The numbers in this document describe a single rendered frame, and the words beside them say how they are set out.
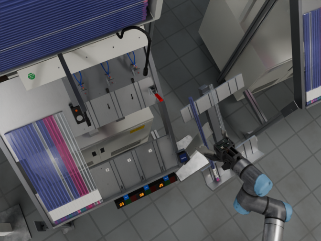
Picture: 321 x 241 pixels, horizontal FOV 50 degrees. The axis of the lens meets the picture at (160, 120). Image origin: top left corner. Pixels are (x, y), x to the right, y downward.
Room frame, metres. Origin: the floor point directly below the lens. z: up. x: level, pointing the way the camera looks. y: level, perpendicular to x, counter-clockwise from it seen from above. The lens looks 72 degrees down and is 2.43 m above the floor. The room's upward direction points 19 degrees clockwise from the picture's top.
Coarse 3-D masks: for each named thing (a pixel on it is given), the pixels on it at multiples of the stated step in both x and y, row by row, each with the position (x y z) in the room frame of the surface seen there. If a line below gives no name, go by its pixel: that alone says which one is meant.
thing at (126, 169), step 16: (144, 144) 0.38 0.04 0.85; (160, 144) 0.41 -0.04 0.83; (112, 160) 0.26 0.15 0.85; (128, 160) 0.29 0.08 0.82; (144, 160) 0.32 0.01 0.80; (160, 160) 0.35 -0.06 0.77; (176, 160) 0.38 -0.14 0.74; (96, 176) 0.17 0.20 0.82; (112, 176) 0.20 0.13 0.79; (128, 176) 0.22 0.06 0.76; (144, 176) 0.25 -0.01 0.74; (112, 192) 0.13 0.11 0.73
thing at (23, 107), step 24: (144, 48) 0.69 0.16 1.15; (0, 96) 0.30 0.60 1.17; (24, 96) 0.34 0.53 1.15; (48, 96) 0.37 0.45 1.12; (120, 96) 0.50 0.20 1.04; (144, 96) 0.55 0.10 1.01; (0, 120) 0.22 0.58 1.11; (24, 120) 0.26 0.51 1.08; (72, 120) 0.33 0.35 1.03; (96, 120) 0.37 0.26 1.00
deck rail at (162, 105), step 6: (150, 54) 0.68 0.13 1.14; (150, 60) 0.67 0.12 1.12; (150, 66) 0.65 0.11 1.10; (156, 72) 0.64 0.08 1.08; (156, 78) 0.62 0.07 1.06; (156, 84) 0.60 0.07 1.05; (162, 96) 0.58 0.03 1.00; (162, 102) 0.56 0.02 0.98; (162, 108) 0.54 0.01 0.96; (162, 114) 0.53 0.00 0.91; (168, 114) 0.53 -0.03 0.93; (162, 120) 0.52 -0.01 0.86; (168, 120) 0.51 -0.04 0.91; (168, 126) 0.49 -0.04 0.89; (168, 132) 0.47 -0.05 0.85; (174, 138) 0.46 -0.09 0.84; (174, 144) 0.43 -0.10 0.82; (174, 150) 0.41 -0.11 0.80
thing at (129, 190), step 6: (162, 168) 0.33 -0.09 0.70; (174, 168) 0.34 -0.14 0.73; (162, 174) 0.29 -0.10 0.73; (168, 174) 0.30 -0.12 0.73; (150, 180) 0.25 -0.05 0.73; (132, 186) 0.19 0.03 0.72; (138, 186) 0.20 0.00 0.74; (120, 192) 0.15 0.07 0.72; (126, 192) 0.15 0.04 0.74; (108, 198) 0.10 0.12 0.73; (114, 198) 0.11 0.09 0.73; (102, 204) 0.06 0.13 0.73; (90, 210) 0.02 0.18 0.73; (78, 216) -0.02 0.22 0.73; (60, 222) -0.07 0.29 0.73; (66, 222) -0.06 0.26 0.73; (54, 228) -0.10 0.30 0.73
